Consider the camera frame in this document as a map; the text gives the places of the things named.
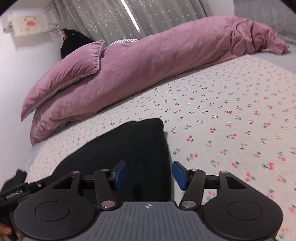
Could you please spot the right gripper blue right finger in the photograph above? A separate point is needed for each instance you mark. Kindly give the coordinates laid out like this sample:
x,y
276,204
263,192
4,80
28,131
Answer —
x,y
181,175

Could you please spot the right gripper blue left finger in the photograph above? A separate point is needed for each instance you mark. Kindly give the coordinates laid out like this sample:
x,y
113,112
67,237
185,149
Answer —
x,y
118,174

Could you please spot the black fleece pants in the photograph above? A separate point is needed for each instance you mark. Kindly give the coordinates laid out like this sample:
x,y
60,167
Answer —
x,y
142,145

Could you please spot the dark clothing pile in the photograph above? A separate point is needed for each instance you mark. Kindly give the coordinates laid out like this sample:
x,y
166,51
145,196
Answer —
x,y
72,40

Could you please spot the person's left hand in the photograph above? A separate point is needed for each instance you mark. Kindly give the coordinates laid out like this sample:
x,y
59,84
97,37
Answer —
x,y
5,231

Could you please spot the folded black garment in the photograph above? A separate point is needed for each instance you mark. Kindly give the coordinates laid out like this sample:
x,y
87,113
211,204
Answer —
x,y
18,179

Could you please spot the cherry print bed sheet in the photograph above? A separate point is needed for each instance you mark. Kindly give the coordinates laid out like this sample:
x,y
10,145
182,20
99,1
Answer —
x,y
237,116

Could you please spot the pink velvet duvet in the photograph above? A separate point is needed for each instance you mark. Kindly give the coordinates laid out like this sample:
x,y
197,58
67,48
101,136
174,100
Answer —
x,y
129,68

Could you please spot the pink velvet pillow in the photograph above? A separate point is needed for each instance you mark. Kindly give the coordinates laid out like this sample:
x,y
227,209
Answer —
x,y
79,64

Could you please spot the grey bed sheet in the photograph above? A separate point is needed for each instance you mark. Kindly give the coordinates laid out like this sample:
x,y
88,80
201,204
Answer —
x,y
287,61

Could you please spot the grey star curtain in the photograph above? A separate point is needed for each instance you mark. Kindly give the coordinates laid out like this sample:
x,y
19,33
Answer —
x,y
134,19

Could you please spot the grey quilted headboard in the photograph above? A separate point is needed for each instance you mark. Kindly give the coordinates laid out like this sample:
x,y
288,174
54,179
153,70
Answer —
x,y
273,13

